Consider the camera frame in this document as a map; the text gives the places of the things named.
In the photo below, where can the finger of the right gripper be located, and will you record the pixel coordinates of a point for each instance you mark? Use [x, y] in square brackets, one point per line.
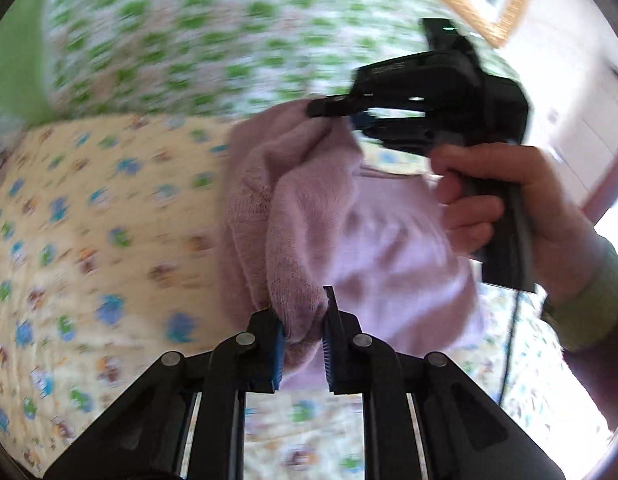
[400, 130]
[352, 104]

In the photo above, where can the purple knit sweater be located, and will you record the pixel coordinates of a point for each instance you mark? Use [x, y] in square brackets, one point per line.
[304, 221]

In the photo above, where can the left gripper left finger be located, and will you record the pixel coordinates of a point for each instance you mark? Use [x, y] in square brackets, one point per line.
[184, 417]

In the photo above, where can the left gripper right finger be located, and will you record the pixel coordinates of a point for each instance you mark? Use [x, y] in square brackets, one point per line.
[424, 418]

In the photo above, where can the green checkered quilt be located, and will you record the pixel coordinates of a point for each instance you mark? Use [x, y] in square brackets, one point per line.
[74, 58]

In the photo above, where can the person's right forearm sleeve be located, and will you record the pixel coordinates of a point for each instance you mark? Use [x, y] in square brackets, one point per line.
[586, 327]

